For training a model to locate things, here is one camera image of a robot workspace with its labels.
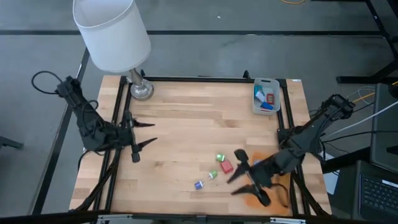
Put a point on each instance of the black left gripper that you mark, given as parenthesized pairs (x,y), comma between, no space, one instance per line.
(124,137)

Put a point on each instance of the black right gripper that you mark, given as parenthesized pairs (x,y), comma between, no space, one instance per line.
(261,174)

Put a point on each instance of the red wall charger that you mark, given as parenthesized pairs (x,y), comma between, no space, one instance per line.
(227,166)

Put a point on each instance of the green and white USB charger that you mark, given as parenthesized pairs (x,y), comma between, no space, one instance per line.
(220,157)
(213,174)

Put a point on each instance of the purple and white USB charger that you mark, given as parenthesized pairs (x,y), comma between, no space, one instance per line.
(199,185)

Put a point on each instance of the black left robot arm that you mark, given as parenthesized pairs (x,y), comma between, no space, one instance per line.
(90,124)

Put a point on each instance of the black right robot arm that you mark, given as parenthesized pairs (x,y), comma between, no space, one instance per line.
(311,133)

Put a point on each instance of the orange plastic tray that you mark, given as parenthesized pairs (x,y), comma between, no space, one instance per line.
(252,202)

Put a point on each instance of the white plastic bin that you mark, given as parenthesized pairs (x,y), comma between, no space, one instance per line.
(253,107)

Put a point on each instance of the black rig floor bar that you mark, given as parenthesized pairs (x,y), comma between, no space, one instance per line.
(60,133)

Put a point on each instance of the small white rectangular item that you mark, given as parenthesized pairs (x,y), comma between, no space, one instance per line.
(260,97)

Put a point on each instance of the black rig crossbar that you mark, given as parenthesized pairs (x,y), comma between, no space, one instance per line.
(46,217)

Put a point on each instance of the black stand foot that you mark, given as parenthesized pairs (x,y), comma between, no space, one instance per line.
(11,143)

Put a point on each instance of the black laptop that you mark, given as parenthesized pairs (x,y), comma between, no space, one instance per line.
(379,193)

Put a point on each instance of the black computer case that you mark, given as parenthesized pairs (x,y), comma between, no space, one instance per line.
(385,140)

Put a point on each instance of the black aluminium table frame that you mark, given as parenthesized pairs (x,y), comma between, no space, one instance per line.
(202,79)

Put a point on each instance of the black stand frame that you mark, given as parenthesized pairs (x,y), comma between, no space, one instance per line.
(357,80)

